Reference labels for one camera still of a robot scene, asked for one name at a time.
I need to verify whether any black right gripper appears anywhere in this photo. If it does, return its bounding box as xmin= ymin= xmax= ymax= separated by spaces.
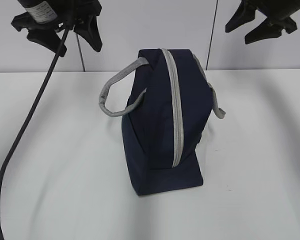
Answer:
xmin=225 ymin=0 xmax=298 ymax=45

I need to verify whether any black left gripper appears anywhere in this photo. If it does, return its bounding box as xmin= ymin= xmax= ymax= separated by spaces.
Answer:
xmin=11 ymin=0 xmax=102 ymax=57

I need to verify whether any navy blue lunch bag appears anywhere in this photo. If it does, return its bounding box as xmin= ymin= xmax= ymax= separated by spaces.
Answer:
xmin=98 ymin=48 xmax=226 ymax=196

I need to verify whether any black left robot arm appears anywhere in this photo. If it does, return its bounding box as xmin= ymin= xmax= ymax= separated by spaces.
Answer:
xmin=11 ymin=0 xmax=103 ymax=57

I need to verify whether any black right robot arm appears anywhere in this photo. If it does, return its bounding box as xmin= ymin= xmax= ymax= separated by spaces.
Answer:
xmin=225 ymin=0 xmax=300 ymax=45

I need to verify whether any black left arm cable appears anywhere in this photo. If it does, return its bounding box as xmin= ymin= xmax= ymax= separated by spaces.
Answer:
xmin=0 ymin=14 xmax=75 ymax=240

